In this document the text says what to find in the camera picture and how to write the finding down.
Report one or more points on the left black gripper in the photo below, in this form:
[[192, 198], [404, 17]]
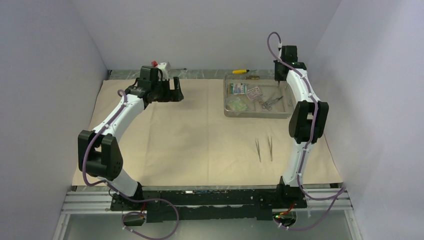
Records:
[[174, 95]]

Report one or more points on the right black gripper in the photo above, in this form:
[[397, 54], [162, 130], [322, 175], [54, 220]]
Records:
[[277, 78]]

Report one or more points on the beige surgical wrap cloth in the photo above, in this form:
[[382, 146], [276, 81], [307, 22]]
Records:
[[193, 143]]

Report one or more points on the wire mesh instrument tray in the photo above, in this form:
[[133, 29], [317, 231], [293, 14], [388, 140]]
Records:
[[269, 89]]

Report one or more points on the steel tweezers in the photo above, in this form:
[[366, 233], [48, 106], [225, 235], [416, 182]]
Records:
[[258, 150], [270, 147]]

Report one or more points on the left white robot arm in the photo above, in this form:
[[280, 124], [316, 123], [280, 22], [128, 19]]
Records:
[[99, 156]]

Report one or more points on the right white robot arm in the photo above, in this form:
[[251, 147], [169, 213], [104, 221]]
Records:
[[308, 119]]

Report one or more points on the steel surgical scissors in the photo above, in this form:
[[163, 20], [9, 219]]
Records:
[[267, 105]]

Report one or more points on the yellow black screwdriver left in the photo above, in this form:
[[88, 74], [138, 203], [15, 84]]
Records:
[[177, 69]]

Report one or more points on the black yellow short screwdriver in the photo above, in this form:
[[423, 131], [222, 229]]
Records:
[[252, 77]]

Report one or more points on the pink suture packet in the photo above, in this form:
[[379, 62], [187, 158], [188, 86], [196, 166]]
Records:
[[254, 94]]

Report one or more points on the green suture packet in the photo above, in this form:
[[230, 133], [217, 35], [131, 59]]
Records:
[[237, 88]]

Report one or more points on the clear pouch green item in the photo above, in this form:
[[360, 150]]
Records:
[[237, 105]]

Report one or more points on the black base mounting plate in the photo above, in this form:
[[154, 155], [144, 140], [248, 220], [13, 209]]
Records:
[[211, 204]]

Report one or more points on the aluminium rail frame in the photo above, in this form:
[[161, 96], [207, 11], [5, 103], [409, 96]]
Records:
[[95, 202]]

